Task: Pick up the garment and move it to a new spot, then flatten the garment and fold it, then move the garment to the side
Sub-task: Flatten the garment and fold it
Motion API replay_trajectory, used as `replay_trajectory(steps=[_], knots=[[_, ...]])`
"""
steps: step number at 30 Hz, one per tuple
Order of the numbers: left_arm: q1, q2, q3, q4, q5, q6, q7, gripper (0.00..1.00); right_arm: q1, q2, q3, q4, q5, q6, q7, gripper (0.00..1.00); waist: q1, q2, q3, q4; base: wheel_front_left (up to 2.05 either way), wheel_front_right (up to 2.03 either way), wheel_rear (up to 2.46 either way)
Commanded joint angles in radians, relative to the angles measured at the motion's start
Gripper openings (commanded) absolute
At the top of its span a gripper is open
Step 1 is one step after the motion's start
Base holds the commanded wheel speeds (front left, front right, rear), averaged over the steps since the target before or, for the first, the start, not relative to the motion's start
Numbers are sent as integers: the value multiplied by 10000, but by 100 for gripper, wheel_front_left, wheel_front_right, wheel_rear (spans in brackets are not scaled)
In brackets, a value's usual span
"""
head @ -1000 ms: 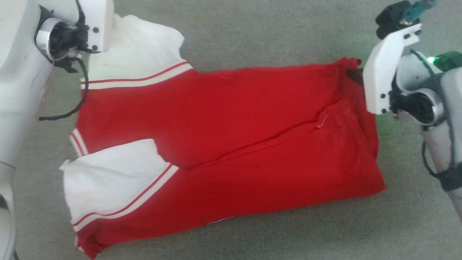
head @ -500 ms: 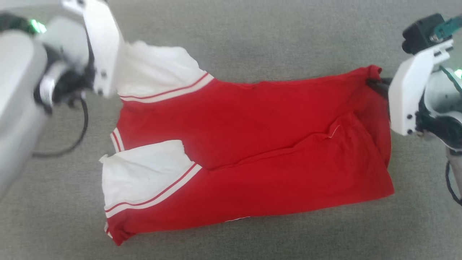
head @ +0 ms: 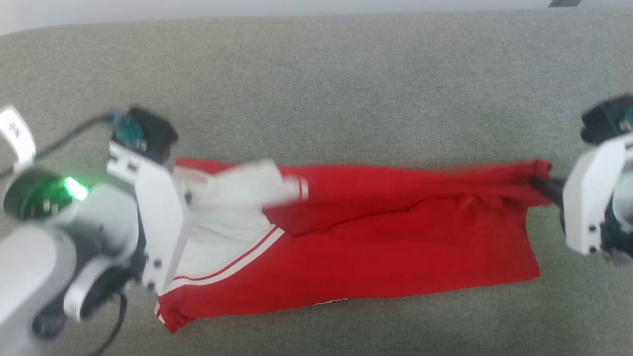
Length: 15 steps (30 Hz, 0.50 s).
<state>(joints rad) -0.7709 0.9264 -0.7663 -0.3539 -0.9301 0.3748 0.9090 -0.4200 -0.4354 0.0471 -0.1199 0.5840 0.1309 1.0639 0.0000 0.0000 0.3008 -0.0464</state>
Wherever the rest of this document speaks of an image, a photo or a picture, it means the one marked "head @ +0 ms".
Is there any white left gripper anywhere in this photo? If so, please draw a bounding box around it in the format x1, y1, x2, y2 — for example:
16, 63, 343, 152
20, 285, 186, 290
106, 141, 192, 295

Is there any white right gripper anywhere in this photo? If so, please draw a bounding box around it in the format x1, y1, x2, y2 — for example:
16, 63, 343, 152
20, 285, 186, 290
529, 135, 633, 268

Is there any red and white shirt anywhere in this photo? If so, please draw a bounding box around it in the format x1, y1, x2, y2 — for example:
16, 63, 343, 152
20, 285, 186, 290
154, 157, 554, 335

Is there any grey fabric sofa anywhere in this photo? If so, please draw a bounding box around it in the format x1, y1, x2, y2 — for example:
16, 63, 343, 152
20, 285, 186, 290
0, 7, 633, 356

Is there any teal left camera plug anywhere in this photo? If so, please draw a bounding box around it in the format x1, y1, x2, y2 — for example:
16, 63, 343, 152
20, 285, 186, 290
113, 118, 145, 151

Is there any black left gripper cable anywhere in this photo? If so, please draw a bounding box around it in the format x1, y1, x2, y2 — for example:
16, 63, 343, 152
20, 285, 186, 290
91, 292, 129, 356

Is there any black left camera cable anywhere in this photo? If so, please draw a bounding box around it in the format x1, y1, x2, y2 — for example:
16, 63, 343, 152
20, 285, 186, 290
0, 111, 122, 179

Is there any white cable label tag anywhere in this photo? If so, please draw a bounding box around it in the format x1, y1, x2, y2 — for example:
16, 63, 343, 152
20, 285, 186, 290
0, 104, 37, 172

